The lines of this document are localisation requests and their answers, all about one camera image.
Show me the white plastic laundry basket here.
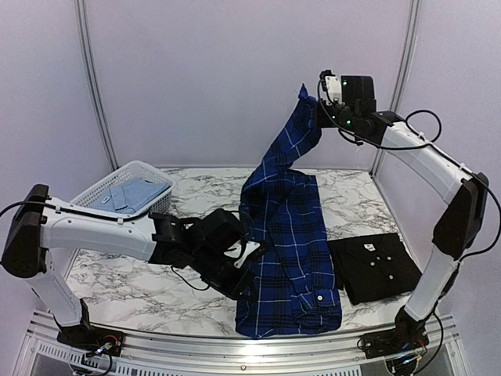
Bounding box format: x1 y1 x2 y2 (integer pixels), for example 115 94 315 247
71 161 177 215

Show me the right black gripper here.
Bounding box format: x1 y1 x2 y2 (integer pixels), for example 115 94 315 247
314 100 359 132

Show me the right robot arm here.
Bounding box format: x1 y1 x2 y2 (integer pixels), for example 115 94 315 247
315 70 489 351

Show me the aluminium front table rail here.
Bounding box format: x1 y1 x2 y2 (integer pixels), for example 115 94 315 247
23 309 461 376

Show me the blue plaid long sleeve shirt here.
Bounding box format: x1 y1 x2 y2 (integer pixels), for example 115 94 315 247
235 86 342 338

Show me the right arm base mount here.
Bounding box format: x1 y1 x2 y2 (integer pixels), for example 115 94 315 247
357 329 430 359

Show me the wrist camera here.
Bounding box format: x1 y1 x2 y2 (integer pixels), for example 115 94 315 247
319 70 344 104
225 241 268 269

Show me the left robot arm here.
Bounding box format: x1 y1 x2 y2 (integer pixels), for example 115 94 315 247
1 184 258 349

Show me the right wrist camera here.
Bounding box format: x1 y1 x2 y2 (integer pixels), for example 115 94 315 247
319 70 344 104

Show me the folded black shirt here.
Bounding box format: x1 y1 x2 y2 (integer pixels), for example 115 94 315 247
327 233 422 306

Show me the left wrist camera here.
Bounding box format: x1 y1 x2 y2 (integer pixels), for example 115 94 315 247
225 241 268 269

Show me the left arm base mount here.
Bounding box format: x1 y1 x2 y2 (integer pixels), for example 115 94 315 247
56 327 124 356

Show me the light blue shirt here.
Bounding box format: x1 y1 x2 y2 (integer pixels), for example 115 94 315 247
91 178 171 214

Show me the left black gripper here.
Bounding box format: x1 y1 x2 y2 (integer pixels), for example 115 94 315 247
191 246 260 302

